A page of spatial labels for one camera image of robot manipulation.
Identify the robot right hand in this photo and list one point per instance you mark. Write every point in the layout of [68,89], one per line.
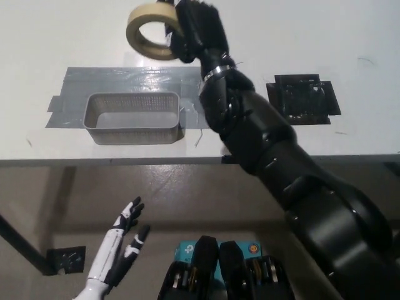
[203,31]

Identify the beige masking tape roll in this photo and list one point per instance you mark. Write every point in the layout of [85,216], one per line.
[134,34]

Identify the teal cardboard box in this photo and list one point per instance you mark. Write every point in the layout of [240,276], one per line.
[184,250]

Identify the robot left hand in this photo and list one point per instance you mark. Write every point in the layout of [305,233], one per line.
[115,250]

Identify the black table leg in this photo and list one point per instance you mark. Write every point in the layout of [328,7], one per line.
[22,243]

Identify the small grey mesh container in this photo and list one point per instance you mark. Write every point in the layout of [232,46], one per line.
[131,125]

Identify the black tape patch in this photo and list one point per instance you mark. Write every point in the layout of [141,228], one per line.
[303,100]

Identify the grey duct tape patch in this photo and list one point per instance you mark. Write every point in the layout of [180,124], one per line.
[125,79]

